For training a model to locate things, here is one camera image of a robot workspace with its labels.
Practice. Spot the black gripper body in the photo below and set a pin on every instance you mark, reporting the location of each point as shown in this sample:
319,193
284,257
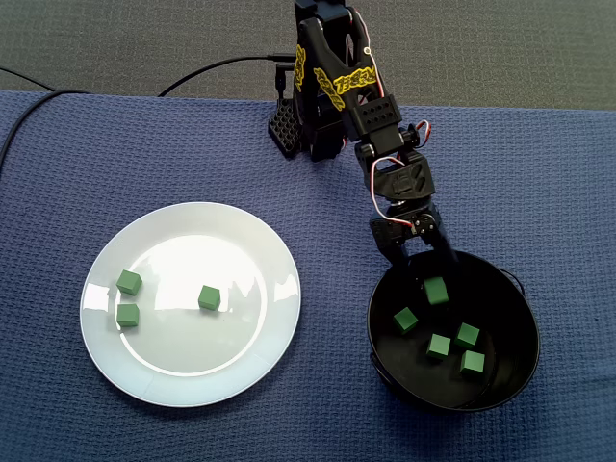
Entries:
403,232

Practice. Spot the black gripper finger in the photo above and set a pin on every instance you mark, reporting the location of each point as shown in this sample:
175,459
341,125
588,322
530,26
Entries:
433,236
397,254

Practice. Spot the green cube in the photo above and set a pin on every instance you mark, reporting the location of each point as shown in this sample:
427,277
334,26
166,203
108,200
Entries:
472,363
209,298
467,336
129,283
436,291
405,320
127,315
439,347

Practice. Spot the black honeycomb robot base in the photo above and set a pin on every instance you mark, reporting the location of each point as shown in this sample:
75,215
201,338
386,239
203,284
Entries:
281,130

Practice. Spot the black round metal container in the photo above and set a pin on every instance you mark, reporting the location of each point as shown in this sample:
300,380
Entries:
510,298

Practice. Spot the white round plate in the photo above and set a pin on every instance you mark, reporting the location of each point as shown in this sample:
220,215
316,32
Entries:
192,346

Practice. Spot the blue woven table mat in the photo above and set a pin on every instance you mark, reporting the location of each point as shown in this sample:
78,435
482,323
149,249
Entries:
529,192

